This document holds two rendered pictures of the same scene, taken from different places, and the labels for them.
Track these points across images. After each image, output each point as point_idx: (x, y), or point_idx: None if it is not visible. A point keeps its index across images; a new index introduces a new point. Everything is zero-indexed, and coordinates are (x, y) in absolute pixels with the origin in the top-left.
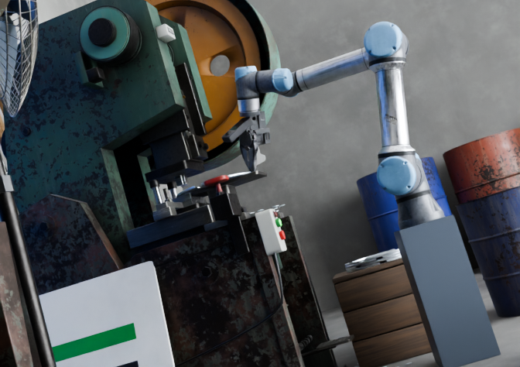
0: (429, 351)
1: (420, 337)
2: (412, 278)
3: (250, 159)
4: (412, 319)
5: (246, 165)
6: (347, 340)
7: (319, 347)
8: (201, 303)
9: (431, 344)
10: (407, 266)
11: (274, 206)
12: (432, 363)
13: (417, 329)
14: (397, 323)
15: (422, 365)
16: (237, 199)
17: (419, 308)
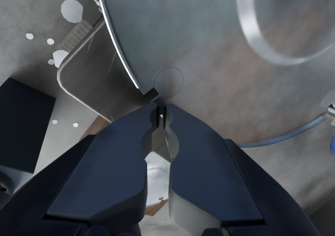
0: (95, 118)
1: (97, 122)
2: (2, 123)
3: (134, 135)
4: (99, 130)
5: (190, 114)
6: (60, 43)
7: (83, 23)
8: None
9: (42, 99)
10: (8, 133)
11: (55, 52)
12: (55, 95)
13: (98, 126)
14: (107, 120)
15: (64, 92)
16: None
17: (41, 116)
